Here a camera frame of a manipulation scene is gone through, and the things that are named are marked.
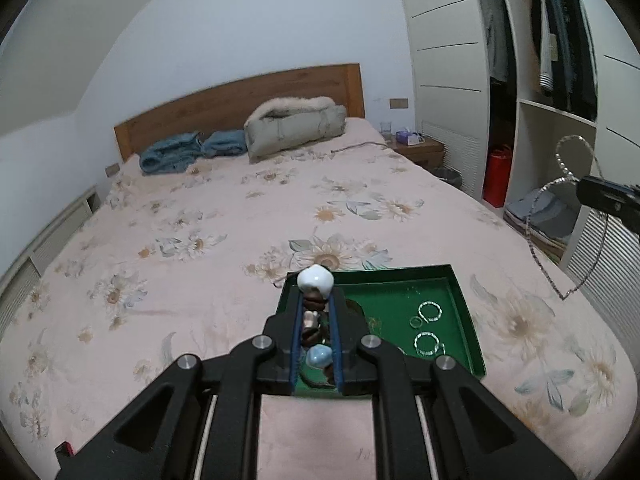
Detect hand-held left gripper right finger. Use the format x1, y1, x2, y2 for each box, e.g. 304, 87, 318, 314
327, 290, 576, 480

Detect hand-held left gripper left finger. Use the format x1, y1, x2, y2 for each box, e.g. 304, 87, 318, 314
55, 292, 307, 480

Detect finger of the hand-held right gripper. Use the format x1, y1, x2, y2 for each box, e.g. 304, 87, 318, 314
577, 175, 640, 202
576, 194, 640, 235

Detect amber bangle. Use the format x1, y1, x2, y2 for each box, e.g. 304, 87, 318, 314
307, 367, 343, 391

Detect silver chain necklace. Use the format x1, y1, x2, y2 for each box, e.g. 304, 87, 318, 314
525, 134, 609, 302

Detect green tray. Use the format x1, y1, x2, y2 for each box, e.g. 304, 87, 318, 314
274, 262, 487, 401

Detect stone bead bracelet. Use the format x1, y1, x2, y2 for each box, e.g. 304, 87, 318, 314
296, 263, 335, 371

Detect pile of folded clothes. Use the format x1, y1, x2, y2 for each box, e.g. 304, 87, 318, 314
502, 187, 583, 263

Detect red bag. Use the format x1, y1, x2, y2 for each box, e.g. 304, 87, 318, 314
482, 144, 513, 208

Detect bed with floral sheet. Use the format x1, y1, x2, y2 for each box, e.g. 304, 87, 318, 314
0, 117, 632, 480

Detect dark hanging clothes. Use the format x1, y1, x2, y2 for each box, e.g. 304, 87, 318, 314
550, 0, 598, 111

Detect striped hanging garment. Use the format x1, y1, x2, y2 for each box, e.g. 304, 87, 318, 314
537, 0, 557, 93

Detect mesh trash bin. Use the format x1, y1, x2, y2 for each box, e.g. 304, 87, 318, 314
435, 167, 463, 191

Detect wooden nightstand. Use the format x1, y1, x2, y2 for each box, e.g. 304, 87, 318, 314
389, 137, 446, 171

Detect grey hanging garment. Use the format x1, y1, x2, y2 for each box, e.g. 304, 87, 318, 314
477, 0, 511, 83

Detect white wardrobe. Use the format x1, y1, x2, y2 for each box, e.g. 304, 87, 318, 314
392, 0, 640, 311

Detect blue folded blanket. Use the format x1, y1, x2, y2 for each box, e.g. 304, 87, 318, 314
139, 132, 203, 176
201, 130, 248, 158

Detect grey fur-hooded jacket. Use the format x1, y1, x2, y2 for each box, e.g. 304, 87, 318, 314
244, 96, 347, 163

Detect wooden headboard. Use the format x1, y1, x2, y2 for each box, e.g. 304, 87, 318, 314
114, 63, 367, 163

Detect white radiator cover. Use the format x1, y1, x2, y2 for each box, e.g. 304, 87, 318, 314
0, 185, 101, 341

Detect sparkly silver bracelet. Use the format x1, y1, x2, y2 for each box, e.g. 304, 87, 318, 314
413, 331, 440, 357

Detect dark charging cable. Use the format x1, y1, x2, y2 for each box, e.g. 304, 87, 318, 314
330, 142, 392, 155

